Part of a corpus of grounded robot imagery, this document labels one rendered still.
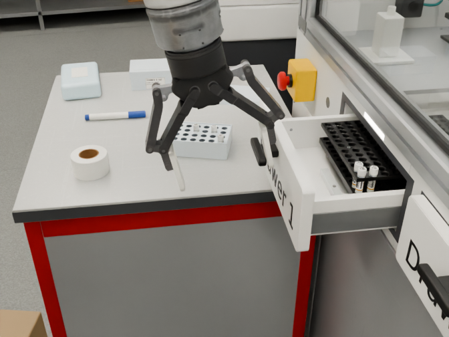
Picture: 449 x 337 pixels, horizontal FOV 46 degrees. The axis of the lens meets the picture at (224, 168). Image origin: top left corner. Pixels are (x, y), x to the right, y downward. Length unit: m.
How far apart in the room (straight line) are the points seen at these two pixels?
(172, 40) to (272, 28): 0.97
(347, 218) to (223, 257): 0.39
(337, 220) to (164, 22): 0.36
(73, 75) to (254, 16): 0.54
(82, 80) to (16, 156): 1.42
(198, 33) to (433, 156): 0.32
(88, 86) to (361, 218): 0.81
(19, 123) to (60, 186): 2.03
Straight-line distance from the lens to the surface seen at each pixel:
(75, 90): 1.36
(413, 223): 0.73
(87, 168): 1.03
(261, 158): 0.79
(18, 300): 1.95
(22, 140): 2.89
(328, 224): 0.77
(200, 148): 1.07
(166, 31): 0.66
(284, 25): 1.62
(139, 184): 1.02
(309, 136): 0.97
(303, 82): 1.12
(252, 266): 1.12
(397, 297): 0.85
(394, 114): 0.79
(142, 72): 1.38
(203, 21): 0.65
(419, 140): 0.73
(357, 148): 0.87
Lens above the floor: 1.32
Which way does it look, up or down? 32 degrees down
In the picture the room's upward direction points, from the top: straight up
